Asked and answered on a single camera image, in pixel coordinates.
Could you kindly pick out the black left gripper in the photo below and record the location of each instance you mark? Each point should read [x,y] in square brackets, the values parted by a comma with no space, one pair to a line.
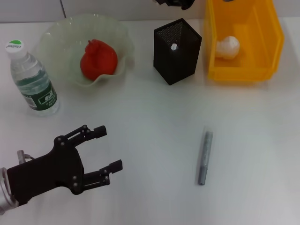
[51,171]

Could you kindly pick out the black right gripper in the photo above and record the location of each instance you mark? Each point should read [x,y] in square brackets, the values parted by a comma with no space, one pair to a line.
[178,2]

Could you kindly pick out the white paper ball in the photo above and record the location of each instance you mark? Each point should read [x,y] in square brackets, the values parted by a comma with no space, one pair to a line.
[228,48]

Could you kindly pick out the red-orange fruit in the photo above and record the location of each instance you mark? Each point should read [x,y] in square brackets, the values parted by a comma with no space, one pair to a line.
[98,61]

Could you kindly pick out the grey pen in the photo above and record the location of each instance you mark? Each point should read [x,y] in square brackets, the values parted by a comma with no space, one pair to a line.
[205,157]

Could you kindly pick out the clear water bottle green label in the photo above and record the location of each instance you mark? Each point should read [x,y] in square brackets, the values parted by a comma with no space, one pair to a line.
[32,77]

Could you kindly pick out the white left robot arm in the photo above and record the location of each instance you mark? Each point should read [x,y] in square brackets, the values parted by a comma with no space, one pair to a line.
[4,194]

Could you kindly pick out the black mesh pen holder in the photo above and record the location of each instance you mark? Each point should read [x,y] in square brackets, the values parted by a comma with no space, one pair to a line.
[178,68]

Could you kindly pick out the pale green wavy fruit plate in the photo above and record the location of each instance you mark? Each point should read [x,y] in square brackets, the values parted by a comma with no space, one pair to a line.
[61,47]

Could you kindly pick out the yellow plastic bin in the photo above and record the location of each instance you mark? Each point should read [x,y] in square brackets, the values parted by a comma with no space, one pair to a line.
[236,72]

